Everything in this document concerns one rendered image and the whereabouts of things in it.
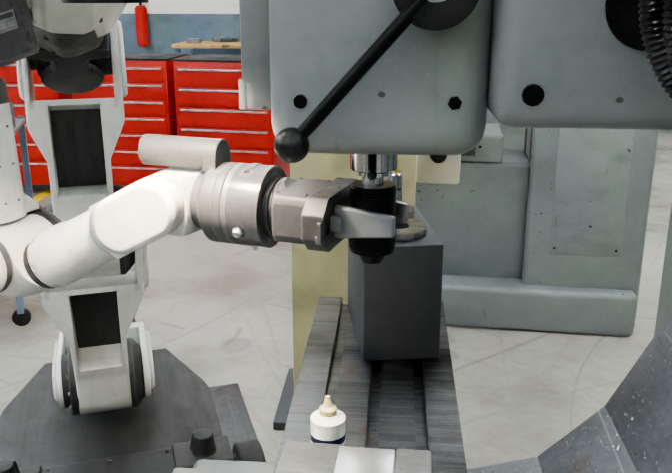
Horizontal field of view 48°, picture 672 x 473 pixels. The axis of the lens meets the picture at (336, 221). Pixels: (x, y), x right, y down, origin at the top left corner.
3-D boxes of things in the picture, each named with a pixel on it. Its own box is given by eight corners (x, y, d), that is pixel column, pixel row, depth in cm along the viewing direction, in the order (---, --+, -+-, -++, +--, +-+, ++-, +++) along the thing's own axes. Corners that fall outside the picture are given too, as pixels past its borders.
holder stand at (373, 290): (362, 362, 117) (363, 238, 112) (347, 306, 138) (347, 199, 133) (439, 358, 118) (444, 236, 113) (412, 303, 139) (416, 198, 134)
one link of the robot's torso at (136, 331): (60, 377, 173) (54, 323, 169) (151, 365, 178) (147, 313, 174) (56, 424, 154) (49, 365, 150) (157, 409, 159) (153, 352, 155)
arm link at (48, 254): (99, 269, 85) (-10, 323, 94) (151, 244, 95) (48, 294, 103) (55, 184, 85) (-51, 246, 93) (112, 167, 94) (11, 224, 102)
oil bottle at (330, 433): (309, 489, 87) (308, 403, 84) (312, 468, 91) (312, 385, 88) (344, 490, 87) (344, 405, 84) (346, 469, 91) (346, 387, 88)
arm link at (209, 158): (222, 255, 80) (129, 243, 83) (265, 225, 89) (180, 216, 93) (217, 149, 76) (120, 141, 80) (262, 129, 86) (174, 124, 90)
